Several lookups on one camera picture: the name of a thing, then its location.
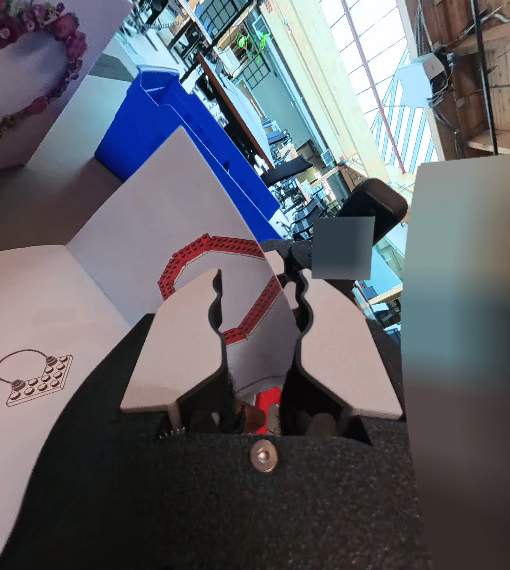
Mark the white instruction booklet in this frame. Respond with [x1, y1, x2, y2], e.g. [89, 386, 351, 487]
[0, 126, 304, 570]

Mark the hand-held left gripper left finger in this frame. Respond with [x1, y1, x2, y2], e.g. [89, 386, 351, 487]
[121, 268, 228, 414]

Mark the long office table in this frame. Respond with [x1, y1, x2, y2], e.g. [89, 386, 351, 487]
[196, 53, 278, 172]

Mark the heart wreath toy box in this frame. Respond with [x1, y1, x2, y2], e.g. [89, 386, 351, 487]
[0, 0, 133, 176]

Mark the green potted plant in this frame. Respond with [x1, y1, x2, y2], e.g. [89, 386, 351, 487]
[236, 30, 271, 63]

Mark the blue plastic bin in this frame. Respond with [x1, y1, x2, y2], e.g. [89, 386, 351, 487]
[95, 66, 283, 245]

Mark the red brick heart frame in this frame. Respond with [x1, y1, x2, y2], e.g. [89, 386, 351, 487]
[255, 387, 282, 435]

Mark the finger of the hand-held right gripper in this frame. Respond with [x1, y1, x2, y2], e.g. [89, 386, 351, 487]
[263, 250, 288, 274]
[283, 280, 303, 319]

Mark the white ceiling-mounted device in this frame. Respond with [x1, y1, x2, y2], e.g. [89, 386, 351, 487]
[395, 53, 449, 107]

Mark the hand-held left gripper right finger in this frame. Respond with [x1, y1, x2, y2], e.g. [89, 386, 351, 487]
[284, 268, 403, 421]

